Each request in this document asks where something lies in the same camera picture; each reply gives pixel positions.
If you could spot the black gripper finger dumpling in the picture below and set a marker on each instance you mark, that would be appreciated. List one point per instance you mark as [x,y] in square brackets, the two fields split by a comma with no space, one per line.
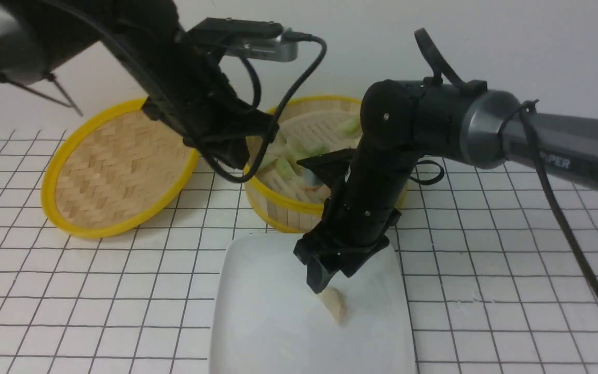
[320,272]

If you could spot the black gripper body over plate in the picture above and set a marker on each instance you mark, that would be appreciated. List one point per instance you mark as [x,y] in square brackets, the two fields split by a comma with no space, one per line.
[319,243]

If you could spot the black gripper body over steamer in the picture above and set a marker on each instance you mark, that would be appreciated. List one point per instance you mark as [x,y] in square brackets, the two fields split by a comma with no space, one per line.
[202,107]

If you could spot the speckled white dumpling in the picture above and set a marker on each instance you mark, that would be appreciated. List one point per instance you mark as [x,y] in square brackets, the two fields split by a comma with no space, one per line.
[335,303]

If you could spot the black grey robot arm right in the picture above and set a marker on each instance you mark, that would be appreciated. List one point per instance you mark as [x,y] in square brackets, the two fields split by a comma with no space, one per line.
[404,121]

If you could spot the white square ceramic plate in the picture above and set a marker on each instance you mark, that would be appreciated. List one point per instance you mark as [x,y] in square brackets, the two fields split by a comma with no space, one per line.
[267,320]

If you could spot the yellow rimmed bamboo steamer basket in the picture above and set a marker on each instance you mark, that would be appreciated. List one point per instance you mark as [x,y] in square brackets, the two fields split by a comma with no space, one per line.
[292,206]

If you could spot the green dumpling lower left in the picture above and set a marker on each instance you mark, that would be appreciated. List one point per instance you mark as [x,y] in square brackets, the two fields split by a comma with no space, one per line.
[284,169]

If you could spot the green dumpling upper middle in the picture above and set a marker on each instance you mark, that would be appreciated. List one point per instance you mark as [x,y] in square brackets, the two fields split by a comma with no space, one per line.
[316,150]

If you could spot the yellow rimmed woven steamer lid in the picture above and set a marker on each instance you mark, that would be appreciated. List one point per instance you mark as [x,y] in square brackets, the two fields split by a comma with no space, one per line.
[114,172]

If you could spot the green dumpling at back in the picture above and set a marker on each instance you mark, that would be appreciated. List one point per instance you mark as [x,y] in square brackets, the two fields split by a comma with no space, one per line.
[351,128]

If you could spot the grey wrist camera upper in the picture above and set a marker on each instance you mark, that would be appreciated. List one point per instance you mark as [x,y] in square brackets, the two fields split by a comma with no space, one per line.
[257,40]

